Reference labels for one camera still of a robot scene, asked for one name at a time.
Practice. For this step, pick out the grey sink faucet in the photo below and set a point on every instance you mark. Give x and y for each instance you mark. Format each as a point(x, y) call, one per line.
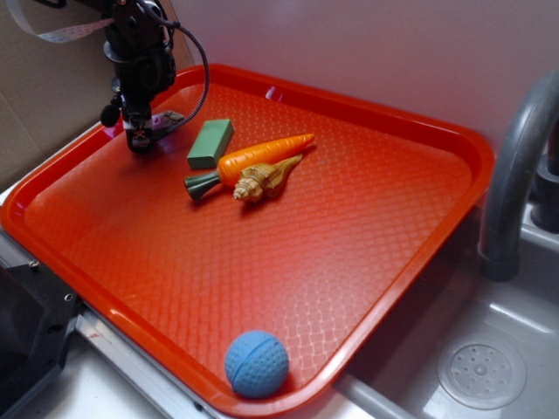
point(526, 171)

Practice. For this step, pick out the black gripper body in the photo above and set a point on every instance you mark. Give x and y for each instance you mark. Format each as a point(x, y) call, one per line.
point(140, 48)

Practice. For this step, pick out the blue dimpled ball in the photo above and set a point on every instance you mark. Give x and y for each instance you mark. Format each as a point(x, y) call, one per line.
point(256, 365)

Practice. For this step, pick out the grey sink drain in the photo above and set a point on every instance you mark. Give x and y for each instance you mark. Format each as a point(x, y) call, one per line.
point(481, 372)

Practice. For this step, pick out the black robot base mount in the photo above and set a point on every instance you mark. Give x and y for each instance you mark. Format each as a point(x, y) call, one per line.
point(37, 310)

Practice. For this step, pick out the orange toy carrot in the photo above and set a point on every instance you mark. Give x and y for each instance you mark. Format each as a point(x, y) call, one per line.
point(230, 166)

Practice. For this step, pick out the red plastic tray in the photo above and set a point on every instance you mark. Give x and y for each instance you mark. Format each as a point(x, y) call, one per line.
point(373, 199)

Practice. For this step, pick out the green rectangular block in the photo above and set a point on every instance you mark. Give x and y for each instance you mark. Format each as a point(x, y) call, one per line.
point(210, 144)

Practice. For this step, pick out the brown cardboard panel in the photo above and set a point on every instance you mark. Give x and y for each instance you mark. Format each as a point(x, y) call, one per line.
point(50, 93)

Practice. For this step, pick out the tan spiral seashell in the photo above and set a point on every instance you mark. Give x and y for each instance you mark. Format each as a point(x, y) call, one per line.
point(264, 180)

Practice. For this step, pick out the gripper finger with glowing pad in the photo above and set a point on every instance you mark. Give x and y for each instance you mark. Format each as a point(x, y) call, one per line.
point(139, 128)

